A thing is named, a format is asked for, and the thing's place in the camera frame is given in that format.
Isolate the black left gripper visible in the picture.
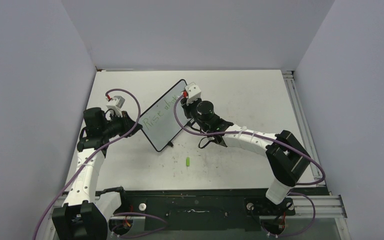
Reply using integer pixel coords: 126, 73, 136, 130
101, 110, 142, 139

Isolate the black framed small whiteboard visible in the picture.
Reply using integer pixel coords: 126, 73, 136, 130
139, 79, 189, 152

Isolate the green marker cap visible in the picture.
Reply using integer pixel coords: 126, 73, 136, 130
185, 157, 190, 167

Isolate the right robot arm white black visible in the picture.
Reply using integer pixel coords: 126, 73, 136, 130
173, 97, 313, 214

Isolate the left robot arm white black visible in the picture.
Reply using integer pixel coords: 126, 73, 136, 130
51, 107, 142, 240

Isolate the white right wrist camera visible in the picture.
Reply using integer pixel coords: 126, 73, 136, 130
182, 82, 202, 106

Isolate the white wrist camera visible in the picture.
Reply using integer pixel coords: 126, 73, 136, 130
106, 95, 125, 117
182, 82, 202, 106

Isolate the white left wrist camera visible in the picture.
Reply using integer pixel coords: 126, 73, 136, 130
106, 95, 125, 117

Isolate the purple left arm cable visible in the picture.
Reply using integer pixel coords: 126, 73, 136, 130
31, 88, 170, 240

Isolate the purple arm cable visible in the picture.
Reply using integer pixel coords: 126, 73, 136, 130
173, 95, 326, 239
31, 88, 170, 240

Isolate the aluminium rail right side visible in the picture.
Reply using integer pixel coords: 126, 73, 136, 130
281, 70, 327, 186

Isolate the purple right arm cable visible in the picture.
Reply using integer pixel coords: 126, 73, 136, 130
173, 95, 326, 239

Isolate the aluminium front frame rail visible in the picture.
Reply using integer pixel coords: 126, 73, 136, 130
291, 195, 348, 219

